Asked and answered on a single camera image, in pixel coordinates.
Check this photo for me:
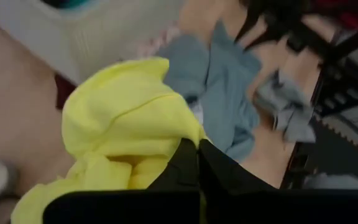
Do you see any yellow garment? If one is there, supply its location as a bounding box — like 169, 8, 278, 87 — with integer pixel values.
10, 57, 208, 224

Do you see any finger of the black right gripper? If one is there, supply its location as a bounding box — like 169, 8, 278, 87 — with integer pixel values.
243, 24, 280, 51
234, 6, 263, 44

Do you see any light blue terry garment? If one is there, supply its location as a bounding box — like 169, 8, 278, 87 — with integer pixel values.
157, 20, 264, 164

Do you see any light grey fleece garment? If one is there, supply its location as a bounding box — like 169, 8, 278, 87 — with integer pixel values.
253, 70, 318, 144

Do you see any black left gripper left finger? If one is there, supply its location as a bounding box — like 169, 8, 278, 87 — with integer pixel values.
147, 138, 200, 191

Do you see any red object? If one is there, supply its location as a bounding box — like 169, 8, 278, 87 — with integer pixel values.
309, 0, 358, 31

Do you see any maroon garment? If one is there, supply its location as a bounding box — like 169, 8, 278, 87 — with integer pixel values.
53, 73, 78, 111

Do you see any white perforated laundry basket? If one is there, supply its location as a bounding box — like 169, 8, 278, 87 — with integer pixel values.
0, 0, 186, 86

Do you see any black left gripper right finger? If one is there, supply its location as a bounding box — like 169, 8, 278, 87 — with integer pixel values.
199, 138, 277, 192

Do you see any pale pink garment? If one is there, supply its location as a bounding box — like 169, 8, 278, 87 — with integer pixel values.
137, 24, 181, 58

